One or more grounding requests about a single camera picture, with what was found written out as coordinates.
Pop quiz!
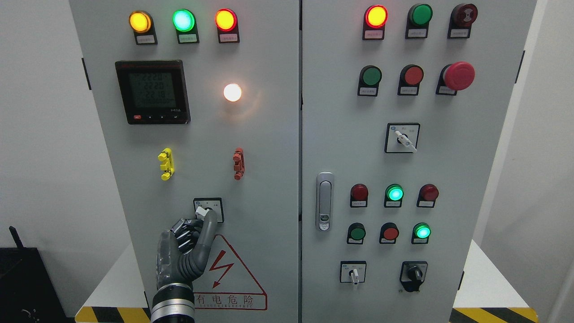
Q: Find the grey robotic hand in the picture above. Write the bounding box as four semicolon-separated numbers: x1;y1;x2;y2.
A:
157;209;217;290

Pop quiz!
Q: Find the white rotary selector switch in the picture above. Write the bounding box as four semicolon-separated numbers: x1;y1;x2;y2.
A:
385;122;421;153
193;197;224;223
339;261;367;285

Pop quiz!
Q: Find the yellow indicator light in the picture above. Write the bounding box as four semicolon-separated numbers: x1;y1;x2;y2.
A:
129;10;157;45

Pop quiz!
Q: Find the red electrical hazard sticker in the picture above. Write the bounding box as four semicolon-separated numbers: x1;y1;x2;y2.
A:
193;234;267;311

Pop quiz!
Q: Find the yellow terminal connector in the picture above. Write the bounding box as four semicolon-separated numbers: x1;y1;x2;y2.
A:
157;147;175;181

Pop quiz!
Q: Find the red terminal connector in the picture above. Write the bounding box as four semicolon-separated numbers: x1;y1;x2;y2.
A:
232;147;245;181

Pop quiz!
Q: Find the black box with antenna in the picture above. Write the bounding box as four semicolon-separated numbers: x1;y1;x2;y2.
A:
0;226;67;323

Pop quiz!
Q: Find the black digital power meter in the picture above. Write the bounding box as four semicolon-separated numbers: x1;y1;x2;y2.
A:
115;60;191;125

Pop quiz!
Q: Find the clear white indicator lamp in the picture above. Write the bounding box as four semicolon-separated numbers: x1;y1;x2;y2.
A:
223;83;243;102

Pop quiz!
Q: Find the dark red indicator lamp left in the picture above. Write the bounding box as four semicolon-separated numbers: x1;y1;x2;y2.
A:
350;183;369;207

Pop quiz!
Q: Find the dark red indicator lamp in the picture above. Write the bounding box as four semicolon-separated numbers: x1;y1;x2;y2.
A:
350;183;369;207
417;183;439;208

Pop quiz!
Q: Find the grey electrical cabinet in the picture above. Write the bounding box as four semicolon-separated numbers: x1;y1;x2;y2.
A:
70;0;537;323

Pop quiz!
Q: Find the red push button lower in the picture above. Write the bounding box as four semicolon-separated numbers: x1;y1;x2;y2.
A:
379;223;400;244

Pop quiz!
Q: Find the red push button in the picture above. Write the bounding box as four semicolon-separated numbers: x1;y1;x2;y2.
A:
397;64;424;96
379;223;400;244

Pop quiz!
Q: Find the lit green indicator lamp middle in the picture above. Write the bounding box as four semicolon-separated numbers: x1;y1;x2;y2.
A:
384;183;404;207

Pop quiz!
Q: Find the green indicator light top left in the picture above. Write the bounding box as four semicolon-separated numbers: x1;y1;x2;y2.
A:
172;9;200;44

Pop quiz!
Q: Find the red indicator light top left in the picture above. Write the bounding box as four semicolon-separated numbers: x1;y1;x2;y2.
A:
214;8;240;44

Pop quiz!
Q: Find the red indicator light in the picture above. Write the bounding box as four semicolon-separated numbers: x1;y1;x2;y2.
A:
214;8;240;44
361;4;389;40

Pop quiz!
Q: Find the lit green push button lower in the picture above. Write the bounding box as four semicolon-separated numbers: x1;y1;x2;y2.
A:
411;223;432;244

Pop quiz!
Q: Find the dark red indicator lamp right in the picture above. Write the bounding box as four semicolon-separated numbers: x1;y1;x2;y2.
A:
417;183;439;208

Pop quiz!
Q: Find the green push button upper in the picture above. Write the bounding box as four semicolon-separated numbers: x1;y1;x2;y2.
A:
357;65;382;97

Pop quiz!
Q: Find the red push button upper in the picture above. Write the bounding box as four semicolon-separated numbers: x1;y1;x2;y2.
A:
397;64;424;96

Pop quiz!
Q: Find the red indicator light top right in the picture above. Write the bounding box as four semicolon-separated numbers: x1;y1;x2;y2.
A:
361;4;389;40

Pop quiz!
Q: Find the white platform with hazard stripes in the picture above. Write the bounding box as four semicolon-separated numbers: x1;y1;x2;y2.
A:
74;242;539;323

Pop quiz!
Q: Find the red emergency stop mushroom button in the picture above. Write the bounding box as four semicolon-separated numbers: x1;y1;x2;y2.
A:
436;61;475;96

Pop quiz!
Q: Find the green indicator lamp unlit top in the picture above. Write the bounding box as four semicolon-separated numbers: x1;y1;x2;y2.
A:
404;3;433;39

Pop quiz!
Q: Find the dark red buzzer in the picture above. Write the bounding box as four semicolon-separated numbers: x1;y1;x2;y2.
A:
447;3;478;39

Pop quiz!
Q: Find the silver door lock handle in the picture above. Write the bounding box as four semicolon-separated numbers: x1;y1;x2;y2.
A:
315;172;334;231

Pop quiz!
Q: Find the black rotary selector switch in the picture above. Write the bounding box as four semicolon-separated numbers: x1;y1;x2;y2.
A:
399;261;428;292

